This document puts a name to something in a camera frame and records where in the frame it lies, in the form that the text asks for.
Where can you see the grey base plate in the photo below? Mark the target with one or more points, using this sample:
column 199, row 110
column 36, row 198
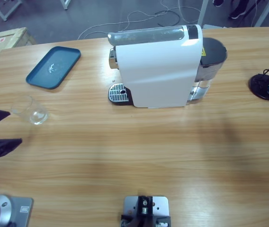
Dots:
column 23, row 210

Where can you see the blue rectangular plastic tray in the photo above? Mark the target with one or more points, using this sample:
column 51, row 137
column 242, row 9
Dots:
column 54, row 59

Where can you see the black sneaker white sole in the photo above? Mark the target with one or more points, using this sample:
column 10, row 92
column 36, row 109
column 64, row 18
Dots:
column 218, row 2
column 236, row 14

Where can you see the black drip tray with grate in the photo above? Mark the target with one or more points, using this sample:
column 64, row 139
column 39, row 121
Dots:
column 118, row 93

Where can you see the clear drinking glass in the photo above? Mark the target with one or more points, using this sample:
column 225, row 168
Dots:
column 38, row 117

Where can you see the grey coffee machine lever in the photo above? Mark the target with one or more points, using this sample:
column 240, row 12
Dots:
column 146, row 35

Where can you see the white metal table frame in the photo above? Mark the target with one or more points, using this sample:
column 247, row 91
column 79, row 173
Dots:
column 6, row 10

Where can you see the white capsule coffee machine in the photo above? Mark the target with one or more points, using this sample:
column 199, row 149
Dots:
column 158, row 71

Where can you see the white metal table leg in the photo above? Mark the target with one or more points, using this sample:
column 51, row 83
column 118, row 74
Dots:
column 65, row 4

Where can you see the wooden crate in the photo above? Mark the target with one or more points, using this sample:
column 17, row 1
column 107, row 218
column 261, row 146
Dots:
column 13, row 39

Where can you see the white metal post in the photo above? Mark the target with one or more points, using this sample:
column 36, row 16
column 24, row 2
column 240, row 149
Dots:
column 202, row 11
column 264, row 11

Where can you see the black capsule holder with rods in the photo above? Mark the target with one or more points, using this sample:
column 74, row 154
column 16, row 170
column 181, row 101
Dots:
column 260, row 88

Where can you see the person's dark trouser leg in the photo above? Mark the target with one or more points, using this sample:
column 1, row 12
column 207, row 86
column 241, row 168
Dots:
column 242, row 4

